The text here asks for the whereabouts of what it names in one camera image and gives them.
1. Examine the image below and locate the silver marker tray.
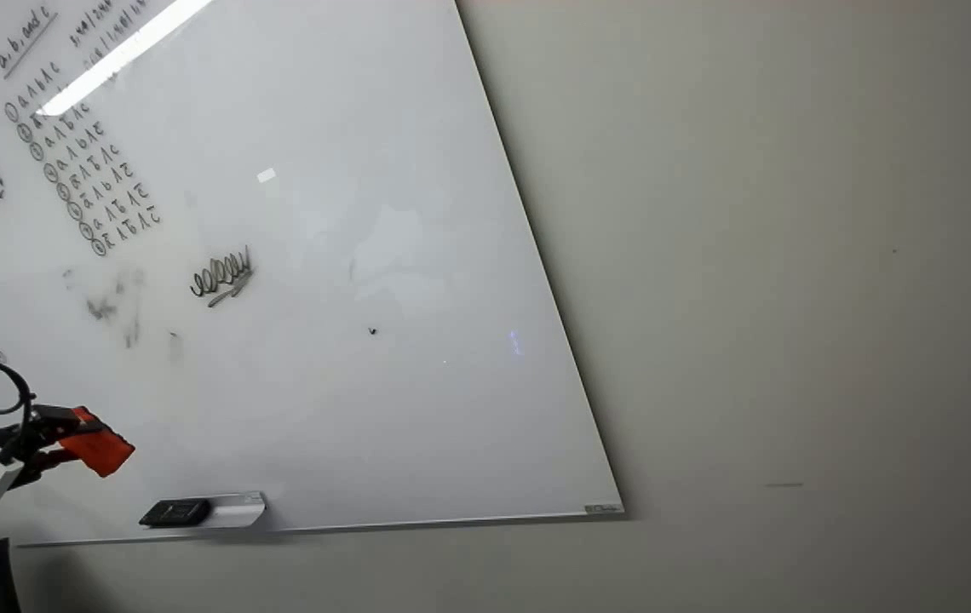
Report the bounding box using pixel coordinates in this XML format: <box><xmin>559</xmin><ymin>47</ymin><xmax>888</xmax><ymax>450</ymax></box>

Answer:
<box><xmin>209</xmin><ymin>486</ymin><xmax>274</xmax><ymax>534</ymax></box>

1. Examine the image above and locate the orange foam eraser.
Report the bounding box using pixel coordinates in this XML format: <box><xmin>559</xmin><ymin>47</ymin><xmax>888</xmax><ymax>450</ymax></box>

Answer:
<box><xmin>53</xmin><ymin>401</ymin><xmax>140</xmax><ymax>482</ymax></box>

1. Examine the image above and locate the white wall whiteboard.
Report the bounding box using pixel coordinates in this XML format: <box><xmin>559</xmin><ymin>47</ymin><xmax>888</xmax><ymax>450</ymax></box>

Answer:
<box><xmin>0</xmin><ymin>0</ymin><xmax>627</xmax><ymax>552</ymax></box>

